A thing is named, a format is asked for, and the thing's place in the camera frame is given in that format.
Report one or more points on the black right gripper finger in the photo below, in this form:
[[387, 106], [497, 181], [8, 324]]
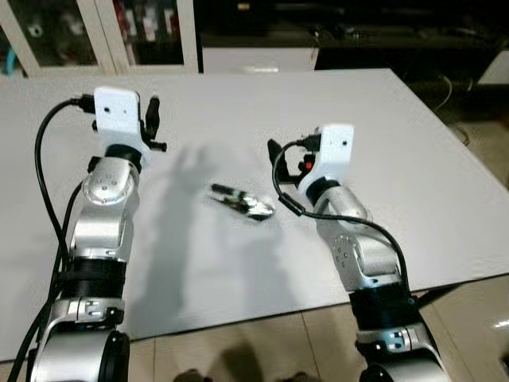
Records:
[[275, 150]]

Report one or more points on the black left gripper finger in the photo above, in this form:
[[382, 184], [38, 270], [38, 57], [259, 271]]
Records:
[[153, 113]]

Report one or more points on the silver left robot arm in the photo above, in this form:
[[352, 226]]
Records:
[[99, 231]]

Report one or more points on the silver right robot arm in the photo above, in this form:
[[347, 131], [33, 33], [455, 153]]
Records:
[[358, 255]]

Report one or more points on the crumpled silver wrapper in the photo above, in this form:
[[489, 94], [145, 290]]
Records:
[[250, 205]]

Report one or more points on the white glass door cabinet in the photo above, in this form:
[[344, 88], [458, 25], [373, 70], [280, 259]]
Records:
[[103, 40]]

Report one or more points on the black low cabinet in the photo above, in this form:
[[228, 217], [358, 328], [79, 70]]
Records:
[[398, 32]]

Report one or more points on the black table leg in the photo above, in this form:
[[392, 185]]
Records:
[[437, 294]]

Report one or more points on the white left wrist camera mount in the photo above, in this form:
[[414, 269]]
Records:
[[118, 111]]

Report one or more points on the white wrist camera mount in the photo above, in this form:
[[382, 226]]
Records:
[[334, 151], [118, 111]]

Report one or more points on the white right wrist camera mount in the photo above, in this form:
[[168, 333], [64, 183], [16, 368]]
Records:
[[334, 151]]

